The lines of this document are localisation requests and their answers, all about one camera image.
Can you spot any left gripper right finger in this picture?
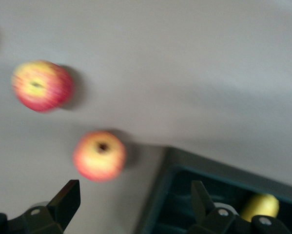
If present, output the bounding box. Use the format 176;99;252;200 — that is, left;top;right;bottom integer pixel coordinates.
188;180;292;234

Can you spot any yellow banana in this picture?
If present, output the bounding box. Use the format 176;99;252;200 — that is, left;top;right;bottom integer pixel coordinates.
240;193;280;222

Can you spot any red pomegranate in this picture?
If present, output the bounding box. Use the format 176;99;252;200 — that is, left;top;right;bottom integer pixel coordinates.
72;130;127;183

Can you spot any table cover sheet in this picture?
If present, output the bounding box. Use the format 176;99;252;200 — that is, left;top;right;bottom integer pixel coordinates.
0;0;292;234

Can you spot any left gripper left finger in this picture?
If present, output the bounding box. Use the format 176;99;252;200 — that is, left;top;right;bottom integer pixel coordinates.
0;179;81;234

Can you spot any black rectangular plastic box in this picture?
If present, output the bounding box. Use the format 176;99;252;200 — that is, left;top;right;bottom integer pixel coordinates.
136;146;292;234

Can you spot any red yellow striped apple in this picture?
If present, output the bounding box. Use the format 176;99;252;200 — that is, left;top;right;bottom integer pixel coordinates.
11;59;75;113

